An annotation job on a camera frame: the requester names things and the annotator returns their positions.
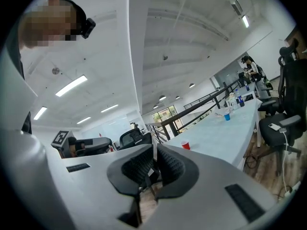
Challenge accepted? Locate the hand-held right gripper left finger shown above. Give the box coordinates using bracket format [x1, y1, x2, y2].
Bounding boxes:
[61, 144, 154, 230]

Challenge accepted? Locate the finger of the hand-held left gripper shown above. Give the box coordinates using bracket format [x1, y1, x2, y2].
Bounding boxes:
[85, 137, 113, 156]

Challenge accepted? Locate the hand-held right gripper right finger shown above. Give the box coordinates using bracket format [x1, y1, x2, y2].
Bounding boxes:
[143, 144, 279, 230]

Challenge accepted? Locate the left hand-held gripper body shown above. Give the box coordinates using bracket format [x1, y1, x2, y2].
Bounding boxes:
[51, 130, 87, 158]

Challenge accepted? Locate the black office chair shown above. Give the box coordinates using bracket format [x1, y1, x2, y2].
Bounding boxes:
[119, 127, 153, 151]
[258, 38, 307, 177]
[258, 86, 279, 116]

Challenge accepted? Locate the long white table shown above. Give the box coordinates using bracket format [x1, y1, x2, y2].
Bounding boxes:
[165, 98, 263, 170]

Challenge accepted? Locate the dark wooden railing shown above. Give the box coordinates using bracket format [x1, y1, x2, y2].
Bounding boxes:
[145, 77, 243, 144]

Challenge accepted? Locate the white power strip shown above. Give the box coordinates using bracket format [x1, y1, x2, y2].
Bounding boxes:
[284, 181, 302, 197]

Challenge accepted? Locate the patterned clear bottle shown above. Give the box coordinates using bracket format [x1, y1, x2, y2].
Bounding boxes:
[226, 92, 238, 110]

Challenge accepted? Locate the blue label soda bottle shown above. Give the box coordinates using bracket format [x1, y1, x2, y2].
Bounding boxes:
[236, 89, 246, 107]

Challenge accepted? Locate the person's head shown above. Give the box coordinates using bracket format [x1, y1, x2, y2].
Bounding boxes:
[19, 0, 80, 49]

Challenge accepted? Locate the ceiling air vent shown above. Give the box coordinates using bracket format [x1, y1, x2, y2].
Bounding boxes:
[230, 0, 243, 16]

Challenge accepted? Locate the black floor cable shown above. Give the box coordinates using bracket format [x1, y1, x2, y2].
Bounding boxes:
[243, 149, 259, 170]

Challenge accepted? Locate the white charging cable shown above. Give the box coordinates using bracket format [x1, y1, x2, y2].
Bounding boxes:
[280, 130, 293, 194]

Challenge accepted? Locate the black head camera with strap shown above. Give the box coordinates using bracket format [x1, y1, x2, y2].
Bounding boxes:
[59, 0, 96, 40]

